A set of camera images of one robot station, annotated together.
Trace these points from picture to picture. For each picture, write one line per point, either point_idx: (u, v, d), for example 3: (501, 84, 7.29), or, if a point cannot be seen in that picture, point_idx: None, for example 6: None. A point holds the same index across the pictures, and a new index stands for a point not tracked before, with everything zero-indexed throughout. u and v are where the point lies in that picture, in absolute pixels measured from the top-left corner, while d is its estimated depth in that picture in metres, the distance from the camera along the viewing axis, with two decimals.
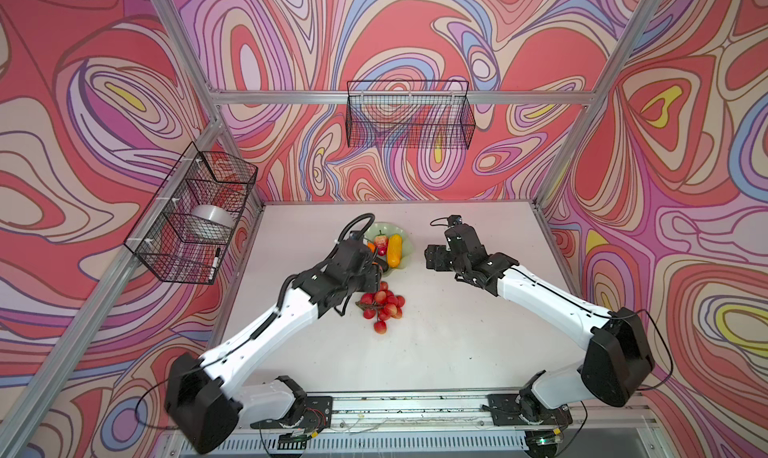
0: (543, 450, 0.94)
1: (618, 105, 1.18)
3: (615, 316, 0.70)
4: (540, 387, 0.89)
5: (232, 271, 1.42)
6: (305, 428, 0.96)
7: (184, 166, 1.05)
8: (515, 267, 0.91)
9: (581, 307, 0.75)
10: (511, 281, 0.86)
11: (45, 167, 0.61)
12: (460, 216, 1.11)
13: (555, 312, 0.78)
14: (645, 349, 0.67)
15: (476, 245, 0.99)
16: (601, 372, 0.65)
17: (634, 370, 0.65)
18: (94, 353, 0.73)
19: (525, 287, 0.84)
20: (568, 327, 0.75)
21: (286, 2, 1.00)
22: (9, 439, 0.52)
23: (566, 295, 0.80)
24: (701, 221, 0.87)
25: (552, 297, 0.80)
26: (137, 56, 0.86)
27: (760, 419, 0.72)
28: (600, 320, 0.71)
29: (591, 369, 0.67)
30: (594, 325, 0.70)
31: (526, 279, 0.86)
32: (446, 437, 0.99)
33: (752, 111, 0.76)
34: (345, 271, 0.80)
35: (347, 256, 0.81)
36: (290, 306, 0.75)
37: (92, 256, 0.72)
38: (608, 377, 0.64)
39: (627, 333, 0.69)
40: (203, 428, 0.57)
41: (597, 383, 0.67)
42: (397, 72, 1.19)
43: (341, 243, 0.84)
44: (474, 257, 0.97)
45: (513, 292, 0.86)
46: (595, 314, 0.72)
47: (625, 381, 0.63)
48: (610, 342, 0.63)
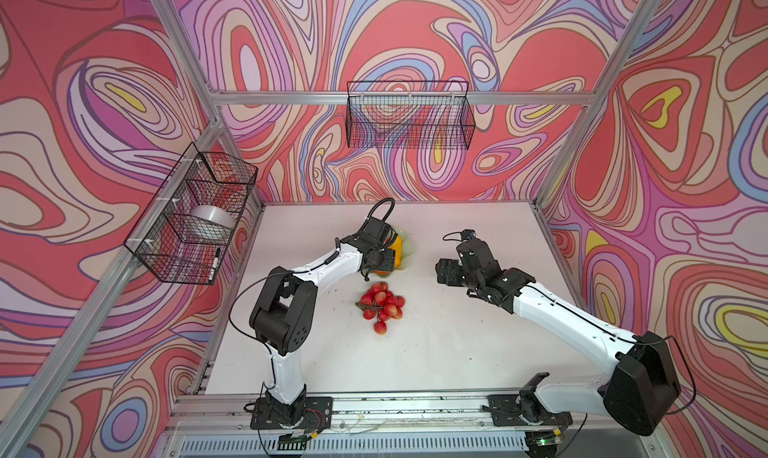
0: (543, 451, 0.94)
1: (618, 105, 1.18)
3: (641, 341, 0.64)
4: (545, 391, 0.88)
5: (232, 271, 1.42)
6: (305, 428, 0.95)
7: (184, 166, 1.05)
8: (532, 285, 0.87)
9: (605, 330, 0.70)
10: (528, 301, 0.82)
11: (45, 168, 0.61)
12: (473, 230, 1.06)
13: (575, 335, 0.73)
14: (673, 375, 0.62)
15: (489, 261, 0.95)
16: (626, 399, 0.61)
17: (661, 398, 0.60)
18: (94, 353, 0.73)
19: (544, 308, 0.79)
20: (590, 350, 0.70)
21: (286, 2, 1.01)
22: (10, 439, 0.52)
23: (589, 319, 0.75)
24: (701, 221, 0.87)
25: (572, 319, 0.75)
26: (137, 56, 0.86)
27: (759, 419, 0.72)
28: (625, 344, 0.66)
29: (613, 395, 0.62)
30: (619, 350, 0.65)
31: (544, 298, 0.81)
32: (446, 438, 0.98)
33: (752, 111, 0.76)
34: (377, 237, 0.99)
35: (377, 226, 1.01)
36: (345, 249, 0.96)
37: (93, 256, 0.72)
38: (634, 405, 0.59)
39: (653, 358, 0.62)
40: (297, 318, 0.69)
41: (621, 409, 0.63)
42: (398, 73, 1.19)
43: (371, 217, 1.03)
44: (488, 274, 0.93)
45: (530, 309, 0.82)
46: (619, 338, 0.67)
47: (652, 410, 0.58)
48: (636, 370, 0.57)
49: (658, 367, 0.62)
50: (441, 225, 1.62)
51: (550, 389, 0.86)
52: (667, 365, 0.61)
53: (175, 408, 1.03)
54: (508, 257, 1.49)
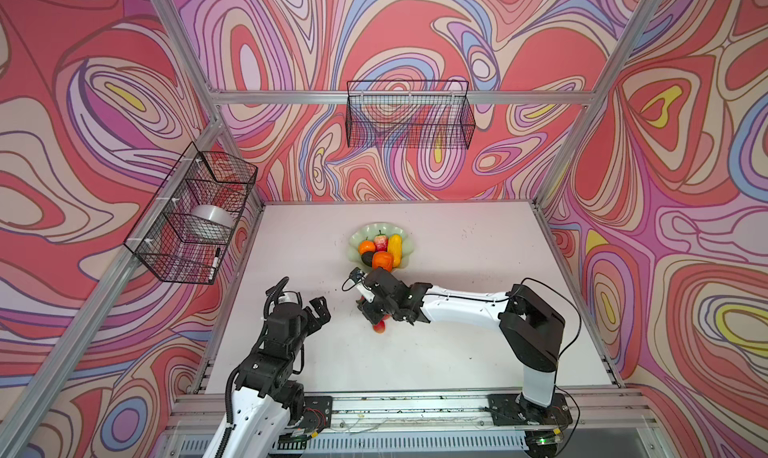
0: (543, 450, 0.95)
1: (618, 105, 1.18)
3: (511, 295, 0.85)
4: (530, 391, 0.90)
5: (232, 271, 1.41)
6: (305, 428, 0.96)
7: (184, 166, 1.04)
8: (429, 290, 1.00)
9: (487, 300, 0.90)
10: (430, 305, 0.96)
11: (45, 168, 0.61)
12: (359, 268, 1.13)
13: (471, 315, 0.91)
14: (547, 310, 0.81)
15: (395, 284, 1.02)
16: (524, 346, 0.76)
17: (546, 336, 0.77)
18: (94, 353, 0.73)
19: (442, 304, 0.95)
20: (486, 322, 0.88)
21: (286, 2, 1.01)
22: (9, 439, 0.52)
23: (474, 296, 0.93)
24: (701, 221, 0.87)
25: (465, 303, 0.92)
26: (137, 55, 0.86)
27: (760, 418, 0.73)
28: (503, 304, 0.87)
29: (519, 347, 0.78)
30: (499, 312, 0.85)
31: (441, 297, 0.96)
32: (446, 437, 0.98)
33: (752, 111, 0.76)
34: (285, 341, 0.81)
35: (280, 327, 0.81)
36: (241, 409, 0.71)
37: (93, 256, 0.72)
38: (529, 349, 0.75)
39: (529, 305, 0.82)
40: None
41: (530, 358, 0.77)
42: (398, 72, 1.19)
43: (268, 318, 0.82)
44: (397, 297, 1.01)
45: (434, 311, 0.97)
46: (497, 303, 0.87)
47: (540, 344, 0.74)
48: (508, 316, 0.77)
49: (534, 311, 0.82)
50: (441, 224, 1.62)
51: (528, 386, 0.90)
52: (536, 303, 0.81)
53: (175, 408, 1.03)
54: (508, 256, 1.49)
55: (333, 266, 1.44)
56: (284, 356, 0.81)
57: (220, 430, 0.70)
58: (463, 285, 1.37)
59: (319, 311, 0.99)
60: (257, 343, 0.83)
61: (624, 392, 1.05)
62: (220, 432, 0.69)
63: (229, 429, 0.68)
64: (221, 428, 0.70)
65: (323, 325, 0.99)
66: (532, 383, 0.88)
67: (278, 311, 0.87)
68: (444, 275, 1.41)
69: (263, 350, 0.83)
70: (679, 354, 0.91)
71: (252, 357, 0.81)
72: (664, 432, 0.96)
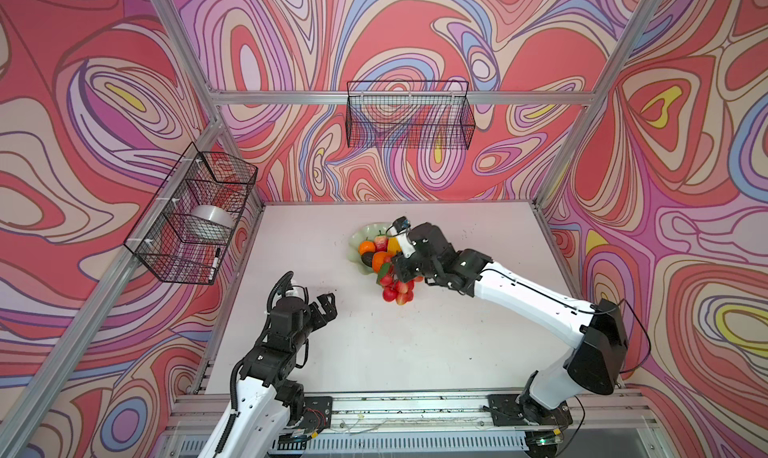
0: (543, 451, 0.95)
1: (618, 105, 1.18)
3: (598, 310, 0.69)
4: (536, 387, 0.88)
5: (232, 271, 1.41)
6: (305, 428, 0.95)
7: (184, 166, 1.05)
8: (489, 265, 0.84)
9: (565, 304, 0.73)
10: (490, 284, 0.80)
11: (45, 168, 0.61)
12: (407, 218, 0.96)
13: (537, 312, 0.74)
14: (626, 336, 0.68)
15: (444, 246, 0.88)
16: (593, 367, 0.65)
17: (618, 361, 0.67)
18: (94, 353, 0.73)
19: (505, 288, 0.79)
20: (554, 327, 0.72)
21: (286, 2, 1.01)
22: (9, 439, 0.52)
23: (547, 292, 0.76)
24: (701, 221, 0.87)
25: (535, 297, 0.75)
26: (137, 56, 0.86)
27: (759, 419, 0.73)
28: (585, 316, 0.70)
29: (582, 365, 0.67)
30: (582, 324, 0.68)
31: (505, 279, 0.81)
32: (446, 438, 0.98)
33: (752, 111, 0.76)
34: (288, 334, 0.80)
35: (283, 320, 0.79)
36: (245, 398, 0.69)
37: (93, 256, 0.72)
38: (600, 373, 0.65)
39: (609, 324, 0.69)
40: None
41: (585, 377, 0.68)
42: (397, 73, 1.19)
43: (271, 311, 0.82)
44: (443, 260, 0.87)
45: (490, 291, 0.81)
46: (580, 311, 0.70)
47: (613, 371, 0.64)
48: (599, 339, 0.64)
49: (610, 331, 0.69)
50: (441, 224, 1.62)
51: (541, 387, 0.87)
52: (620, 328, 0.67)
53: (175, 408, 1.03)
54: (508, 257, 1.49)
55: (333, 266, 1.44)
56: (288, 349, 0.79)
57: (223, 419, 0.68)
58: None
59: (326, 308, 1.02)
60: (260, 336, 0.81)
61: (625, 392, 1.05)
62: (223, 421, 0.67)
63: (233, 416, 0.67)
64: (223, 420, 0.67)
65: (329, 322, 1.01)
66: (541, 380, 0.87)
67: (281, 304, 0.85)
68: None
69: (267, 344, 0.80)
70: (679, 354, 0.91)
71: (255, 349, 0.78)
72: (664, 432, 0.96)
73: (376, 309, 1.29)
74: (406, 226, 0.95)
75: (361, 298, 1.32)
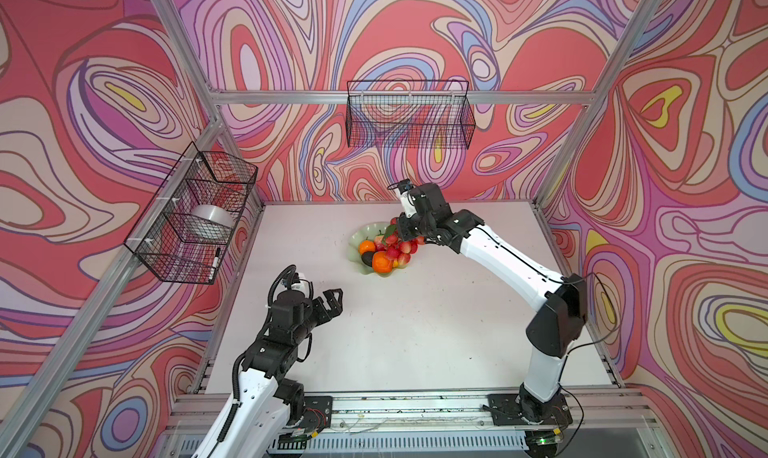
0: (543, 450, 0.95)
1: (618, 105, 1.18)
3: (566, 280, 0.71)
4: (530, 380, 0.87)
5: (232, 271, 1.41)
6: (305, 428, 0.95)
7: (184, 166, 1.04)
8: (480, 227, 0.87)
9: (538, 271, 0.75)
10: (475, 243, 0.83)
11: (45, 168, 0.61)
12: (409, 181, 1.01)
13: (512, 275, 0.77)
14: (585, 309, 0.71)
15: (440, 203, 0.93)
16: (549, 329, 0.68)
17: (572, 328, 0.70)
18: (94, 353, 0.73)
19: (489, 248, 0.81)
20: (524, 289, 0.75)
21: (286, 2, 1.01)
22: (9, 439, 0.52)
23: (526, 260, 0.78)
24: (701, 221, 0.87)
25: (514, 259, 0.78)
26: (137, 56, 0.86)
27: (759, 418, 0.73)
28: (554, 284, 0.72)
29: (540, 327, 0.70)
30: (548, 289, 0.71)
31: (490, 240, 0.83)
32: (446, 437, 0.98)
33: (752, 111, 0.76)
34: (289, 328, 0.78)
35: (284, 314, 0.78)
36: (248, 388, 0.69)
37: (93, 256, 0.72)
38: (554, 335, 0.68)
39: (575, 296, 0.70)
40: None
41: (543, 341, 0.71)
42: (397, 72, 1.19)
43: (272, 304, 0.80)
44: (438, 216, 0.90)
45: (475, 250, 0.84)
46: (550, 278, 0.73)
47: (564, 334, 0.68)
48: (559, 304, 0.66)
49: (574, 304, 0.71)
50: None
51: (529, 375, 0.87)
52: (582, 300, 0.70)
53: (175, 408, 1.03)
54: None
55: (333, 266, 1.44)
56: (290, 343, 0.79)
57: (225, 410, 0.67)
58: (463, 285, 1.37)
59: (331, 304, 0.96)
60: (262, 329, 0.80)
61: (624, 392, 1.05)
62: (224, 412, 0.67)
63: (235, 406, 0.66)
64: (226, 408, 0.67)
65: (333, 318, 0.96)
66: (534, 373, 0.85)
67: (283, 296, 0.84)
68: (444, 276, 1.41)
69: (268, 338, 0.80)
70: (680, 354, 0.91)
71: (257, 342, 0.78)
72: (663, 432, 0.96)
73: (376, 309, 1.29)
74: (409, 188, 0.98)
75: (361, 298, 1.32)
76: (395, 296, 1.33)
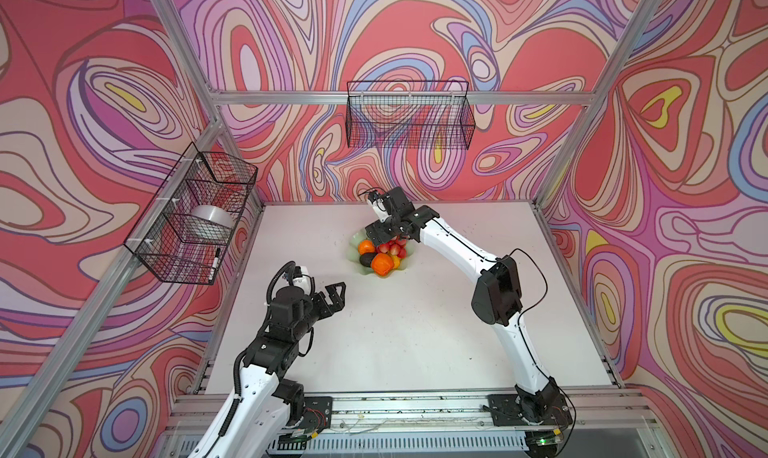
0: (544, 451, 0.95)
1: (618, 105, 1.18)
3: (500, 262, 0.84)
4: (516, 372, 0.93)
5: (232, 271, 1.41)
6: (305, 428, 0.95)
7: (184, 167, 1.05)
8: (436, 220, 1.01)
9: (477, 253, 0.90)
10: (429, 232, 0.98)
11: (45, 168, 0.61)
12: (376, 192, 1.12)
13: (458, 258, 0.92)
14: (517, 283, 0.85)
15: (404, 201, 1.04)
16: (484, 301, 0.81)
17: (504, 299, 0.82)
18: (94, 353, 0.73)
19: (440, 236, 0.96)
20: (466, 268, 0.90)
21: (286, 2, 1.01)
22: (10, 439, 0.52)
23: (469, 244, 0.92)
24: (701, 221, 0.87)
25: (459, 245, 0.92)
26: (137, 56, 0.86)
27: (758, 418, 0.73)
28: (488, 263, 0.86)
29: (479, 299, 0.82)
30: (482, 267, 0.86)
31: (442, 230, 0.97)
32: (446, 438, 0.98)
33: (751, 111, 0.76)
34: (289, 325, 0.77)
35: (283, 312, 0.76)
36: (249, 384, 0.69)
37: (93, 256, 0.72)
38: (489, 305, 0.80)
39: (507, 274, 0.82)
40: None
41: (482, 310, 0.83)
42: (397, 73, 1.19)
43: (271, 302, 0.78)
44: (402, 212, 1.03)
45: (431, 239, 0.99)
46: (484, 259, 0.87)
47: (496, 305, 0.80)
48: (489, 279, 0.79)
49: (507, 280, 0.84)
50: None
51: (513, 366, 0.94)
52: (514, 277, 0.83)
53: (175, 408, 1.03)
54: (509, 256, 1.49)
55: (333, 267, 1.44)
56: (291, 340, 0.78)
57: (226, 405, 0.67)
58: (463, 286, 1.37)
59: (333, 298, 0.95)
60: (262, 326, 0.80)
61: (624, 392, 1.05)
62: (225, 407, 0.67)
63: (237, 401, 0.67)
64: (227, 403, 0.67)
65: (335, 313, 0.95)
66: (515, 363, 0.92)
67: (283, 293, 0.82)
68: (444, 276, 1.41)
69: (269, 334, 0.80)
70: (679, 354, 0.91)
71: (259, 339, 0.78)
72: (663, 432, 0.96)
73: (376, 309, 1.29)
74: (379, 196, 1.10)
75: (361, 298, 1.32)
76: (395, 296, 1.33)
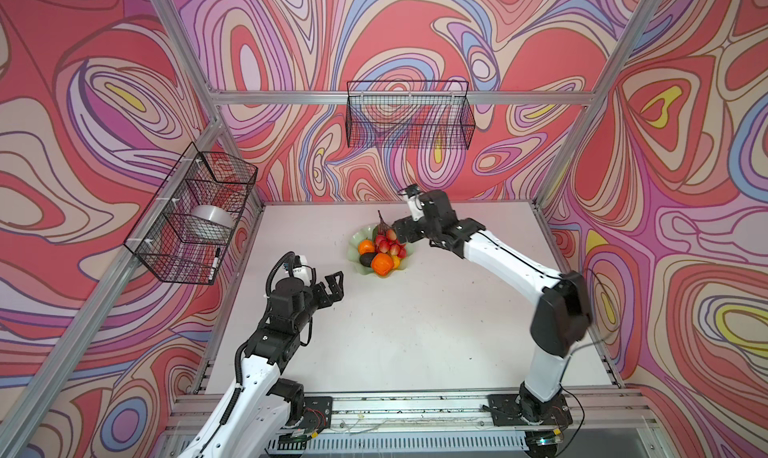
0: (544, 450, 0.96)
1: (618, 105, 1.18)
3: (565, 278, 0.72)
4: (530, 378, 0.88)
5: (232, 271, 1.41)
6: (305, 428, 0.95)
7: (184, 167, 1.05)
8: (482, 233, 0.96)
9: (536, 269, 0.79)
10: (477, 246, 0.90)
11: (45, 168, 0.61)
12: (416, 188, 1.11)
13: (513, 275, 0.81)
14: (587, 307, 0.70)
15: (447, 210, 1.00)
16: (549, 326, 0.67)
17: (573, 325, 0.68)
18: (94, 353, 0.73)
19: (489, 250, 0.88)
20: (523, 287, 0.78)
21: (286, 2, 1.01)
22: (9, 439, 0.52)
23: (525, 260, 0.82)
24: (701, 221, 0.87)
25: (512, 260, 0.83)
26: (137, 56, 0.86)
27: (758, 418, 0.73)
28: (551, 280, 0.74)
29: (541, 324, 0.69)
30: (544, 285, 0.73)
31: (490, 244, 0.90)
32: (446, 438, 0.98)
33: (751, 111, 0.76)
34: (290, 317, 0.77)
35: (283, 305, 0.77)
36: (250, 374, 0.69)
37: (93, 256, 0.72)
38: (555, 331, 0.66)
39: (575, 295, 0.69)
40: None
41: (545, 338, 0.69)
42: (398, 72, 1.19)
43: (271, 294, 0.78)
44: (444, 223, 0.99)
45: (477, 253, 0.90)
46: (547, 275, 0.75)
47: (565, 331, 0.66)
48: (556, 298, 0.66)
49: (575, 302, 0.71)
50: None
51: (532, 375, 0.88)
52: (581, 298, 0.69)
53: (175, 408, 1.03)
54: None
55: (333, 267, 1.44)
56: (291, 331, 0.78)
57: (227, 395, 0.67)
58: (463, 286, 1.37)
59: (332, 288, 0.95)
60: (263, 317, 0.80)
61: (624, 392, 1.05)
62: (226, 397, 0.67)
63: (237, 391, 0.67)
64: (227, 394, 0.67)
65: (335, 302, 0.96)
66: (535, 372, 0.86)
67: (282, 285, 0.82)
68: (444, 276, 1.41)
69: (269, 325, 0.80)
70: (679, 353, 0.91)
71: (260, 330, 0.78)
72: (663, 432, 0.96)
73: (376, 309, 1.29)
74: (416, 194, 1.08)
75: (361, 298, 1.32)
76: (395, 296, 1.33)
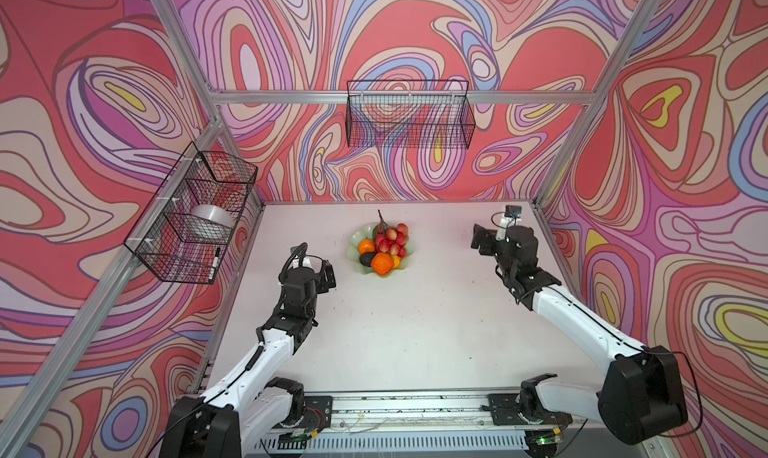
0: (543, 450, 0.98)
1: (618, 104, 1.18)
3: (647, 350, 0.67)
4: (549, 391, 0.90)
5: (232, 271, 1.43)
6: (305, 428, 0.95)
7: (184, 166, 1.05)
8: (556, 286, 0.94)
9: (614, 334, 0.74)
10: (549, 298, 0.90)
11: (44, 168, 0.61)
12: (518, 209, 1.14)
13: (584, 336, 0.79)
14: (677, 395, 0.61)
15: (530, 256, 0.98)
16: (621, 400, 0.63)
17: (654, 410, 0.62)
18: (94, 353, 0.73)
19: (561, 305, 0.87)
20: (595, 349, 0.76)
21: (286, 1, 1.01)
22: (9, 438, 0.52)
23: (603, 324, 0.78)
24: (701, 221, 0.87)
25: (587, 321, 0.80)
26: (137, 56, 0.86)
27: (758, 418, 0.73)
28: (629, 350, 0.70)
29: (613, 398, 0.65)
30: (619, 353, 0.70)
31: (564, 299, 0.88)
32: (446, 437, 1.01)
33: (751, 111, 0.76)
34: (302, 303, 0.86)
35: (296, 292, 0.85)
36: (271, 341, 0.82)
37: (93, 256, 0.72)
38: (628, 411, 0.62)
39: (660, 377, 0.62)
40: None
41: (614, 411, 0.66)
42: (398, 72, 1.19)
43: (284, 283, 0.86)
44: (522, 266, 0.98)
45: (549, 306, 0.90)
46: (624, 343, 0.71)
47: (642, 415, 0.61)
48: (630, 370, 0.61)
49: (660, 386, 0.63)
50: (442, 225, 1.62)
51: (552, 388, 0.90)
52: (670, 381, 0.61)
53: None
54: None
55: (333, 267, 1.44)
56: (305, 315, 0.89)
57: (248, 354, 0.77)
58: (463, 286, 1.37)
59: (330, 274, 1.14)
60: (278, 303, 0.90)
61: None
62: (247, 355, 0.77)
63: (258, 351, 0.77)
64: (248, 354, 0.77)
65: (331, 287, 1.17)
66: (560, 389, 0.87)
67: (295, 274, 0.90)
68: (444, 276, 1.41)
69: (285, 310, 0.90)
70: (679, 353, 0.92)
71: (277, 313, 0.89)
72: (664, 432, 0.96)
73: (376, 308, 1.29)
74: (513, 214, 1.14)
75: (361, 298, 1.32)
76: (394, 296, 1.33)
